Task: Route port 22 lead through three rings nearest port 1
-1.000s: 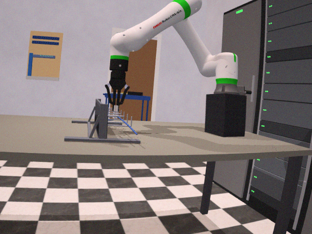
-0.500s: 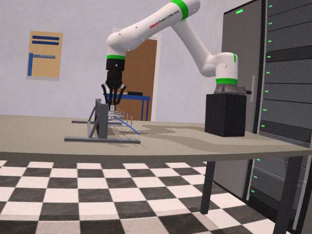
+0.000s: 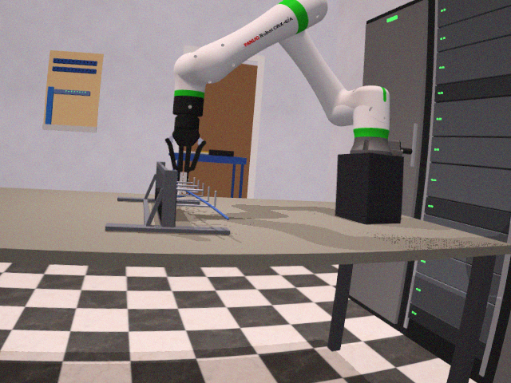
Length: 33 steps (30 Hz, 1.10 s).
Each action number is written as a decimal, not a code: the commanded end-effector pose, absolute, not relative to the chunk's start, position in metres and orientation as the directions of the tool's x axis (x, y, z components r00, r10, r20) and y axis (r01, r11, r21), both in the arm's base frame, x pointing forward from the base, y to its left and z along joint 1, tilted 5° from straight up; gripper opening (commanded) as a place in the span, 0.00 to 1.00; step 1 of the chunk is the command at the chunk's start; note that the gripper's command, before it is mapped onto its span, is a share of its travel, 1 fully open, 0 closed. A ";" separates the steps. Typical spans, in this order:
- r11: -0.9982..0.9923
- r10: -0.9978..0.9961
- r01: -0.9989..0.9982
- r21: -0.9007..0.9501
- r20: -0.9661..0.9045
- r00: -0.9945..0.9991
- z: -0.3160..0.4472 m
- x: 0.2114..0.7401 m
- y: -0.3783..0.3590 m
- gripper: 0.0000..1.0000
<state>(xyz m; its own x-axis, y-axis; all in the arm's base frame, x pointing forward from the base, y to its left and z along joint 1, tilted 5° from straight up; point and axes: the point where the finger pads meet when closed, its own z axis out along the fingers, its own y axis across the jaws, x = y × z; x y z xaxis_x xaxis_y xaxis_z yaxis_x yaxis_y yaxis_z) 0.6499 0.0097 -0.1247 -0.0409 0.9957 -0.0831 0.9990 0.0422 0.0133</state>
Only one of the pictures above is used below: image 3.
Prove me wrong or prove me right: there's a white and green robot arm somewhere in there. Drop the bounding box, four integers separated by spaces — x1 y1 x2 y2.
172 0 412 156

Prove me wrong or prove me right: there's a grey patch panel rack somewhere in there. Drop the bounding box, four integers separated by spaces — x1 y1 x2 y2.
105 161 230 235

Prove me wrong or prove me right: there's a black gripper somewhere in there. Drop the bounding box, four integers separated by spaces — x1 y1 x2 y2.
165 116 206 182

